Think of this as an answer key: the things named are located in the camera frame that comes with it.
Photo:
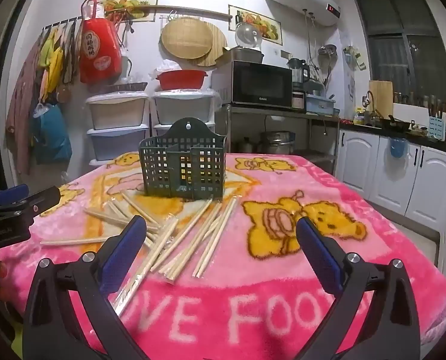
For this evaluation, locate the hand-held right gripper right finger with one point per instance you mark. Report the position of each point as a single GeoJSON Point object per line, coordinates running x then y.
{"type": "Point", "coordinates": [318, 257]}

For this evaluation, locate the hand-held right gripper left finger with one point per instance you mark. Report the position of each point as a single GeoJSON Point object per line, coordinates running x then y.
{"type": "Point", "coordinates": [123, 249]}

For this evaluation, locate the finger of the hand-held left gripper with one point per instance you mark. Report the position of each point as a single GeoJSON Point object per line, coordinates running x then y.
{"type": "Point", "coordinates": [11, 194]}
{"type": "Point", "coordinates": [44, 197]}

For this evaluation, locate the pile of wooden chopsticks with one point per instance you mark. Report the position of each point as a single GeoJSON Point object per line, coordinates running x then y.
{"type": "Point", "coordinates": [193, 240]}

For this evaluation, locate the green plastic utensil basket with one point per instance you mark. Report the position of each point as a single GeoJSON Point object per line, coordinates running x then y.
{"type": "Point", "coordinates": [181, 168]}

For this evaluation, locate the blue hanging bag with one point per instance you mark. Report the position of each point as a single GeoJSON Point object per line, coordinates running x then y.
{"type": "Point", "coordinates": [50, 133]}

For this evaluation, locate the pink hanging garment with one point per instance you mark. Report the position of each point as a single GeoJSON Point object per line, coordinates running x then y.
{"type": "Point", "coordinates": [20, 120]}

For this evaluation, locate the pink printed blanket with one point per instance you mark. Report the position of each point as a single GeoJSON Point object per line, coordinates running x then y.
{"type": "Point", "coordinates": [245, 307]}

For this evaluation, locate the white kitchen cabinets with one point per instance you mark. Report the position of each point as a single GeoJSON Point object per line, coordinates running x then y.
{"type": "Point", "coordinates": [361, 168]}

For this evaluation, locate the large steel pot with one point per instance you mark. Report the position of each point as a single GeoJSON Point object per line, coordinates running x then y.
{"type": "Point", "coordinates": [281, 143]}

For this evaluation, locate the small steel kettle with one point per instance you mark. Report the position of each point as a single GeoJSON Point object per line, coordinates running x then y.
{"type": "Point", "coordinates": [247, 145]}

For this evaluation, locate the small blue plastic bag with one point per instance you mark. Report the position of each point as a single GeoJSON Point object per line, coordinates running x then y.
{"type": "Point", "coordinates": [397, 147]}

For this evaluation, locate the wicker tray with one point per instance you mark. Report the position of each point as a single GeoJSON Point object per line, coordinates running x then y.
{"type": "Point", "coordinates": [125, 87]}

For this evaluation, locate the steel kitchen rack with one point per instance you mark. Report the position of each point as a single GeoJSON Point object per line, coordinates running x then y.
{"type": "Point", "coordinates": [313, 118]}

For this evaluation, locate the yellow hanging cloths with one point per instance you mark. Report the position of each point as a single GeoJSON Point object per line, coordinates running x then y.
{"type": "Point", "coordinates": [52, 58]}

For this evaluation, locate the light blue plastic container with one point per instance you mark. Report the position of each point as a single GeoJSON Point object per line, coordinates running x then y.
{"type": "Point", "coordinates": [320, 105]}

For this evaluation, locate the black wok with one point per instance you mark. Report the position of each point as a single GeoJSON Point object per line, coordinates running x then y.
{"type": "Point", "coordinates": [393, 124]}

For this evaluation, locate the red shopping bag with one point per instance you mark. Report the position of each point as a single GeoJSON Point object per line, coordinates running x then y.
{"type": "Point", "coordinates": [97, 48]}

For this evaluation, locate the wooden cutting board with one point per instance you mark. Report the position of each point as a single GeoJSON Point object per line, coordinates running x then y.
{"type": "Point", "coordinates": [381, 95]}

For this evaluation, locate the light blue knife block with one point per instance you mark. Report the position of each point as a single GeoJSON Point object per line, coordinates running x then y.
{"type": "Point", "coordinates": [437, 123]}

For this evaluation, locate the red plastic basin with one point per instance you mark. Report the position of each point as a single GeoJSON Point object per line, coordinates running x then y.
{"type": "Point", "coordinates": [181, 79]}

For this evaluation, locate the black microwave oven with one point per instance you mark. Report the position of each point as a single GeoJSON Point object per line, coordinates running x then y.
{"type": "Point", "coordinates": [260, 82]}

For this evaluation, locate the row of spice bottles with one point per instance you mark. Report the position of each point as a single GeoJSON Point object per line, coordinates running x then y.
{"type": "Point", "coordinates": [422, 100]}

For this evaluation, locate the blender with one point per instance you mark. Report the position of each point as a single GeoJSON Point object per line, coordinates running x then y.
{"type": "Point", "coordinates": [298, 69]}

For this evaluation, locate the hanging metal strainer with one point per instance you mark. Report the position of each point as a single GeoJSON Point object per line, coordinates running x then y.
{"type": "Point", "coordinates": [327, 51]}

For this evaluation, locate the metal pan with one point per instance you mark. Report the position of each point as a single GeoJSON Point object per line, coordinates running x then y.
{"type": "Point", "coordinates": [247, 55]}

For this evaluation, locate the round bamboo tray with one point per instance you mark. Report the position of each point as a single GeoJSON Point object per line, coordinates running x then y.
{"type": "Point", "coordinates": [186, 37]}

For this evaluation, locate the round bamboo mat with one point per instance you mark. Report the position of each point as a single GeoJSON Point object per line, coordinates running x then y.
{"type": "Point", "coordinates": [219, 47]}

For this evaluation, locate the dark window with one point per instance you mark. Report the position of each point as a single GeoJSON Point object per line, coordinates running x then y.
{"type": "Point", "coordinates": [407, 41]}

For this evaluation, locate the glass pot lid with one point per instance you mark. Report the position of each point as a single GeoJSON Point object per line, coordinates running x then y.
{"type": "Point", "coordinates": [249, 34]}

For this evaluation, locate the fruit wall poster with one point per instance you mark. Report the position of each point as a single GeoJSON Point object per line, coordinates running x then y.
{"type": "Point", "coordinates": [133, 4]}
{"type": "Point", "coordinates": [258, 22]}

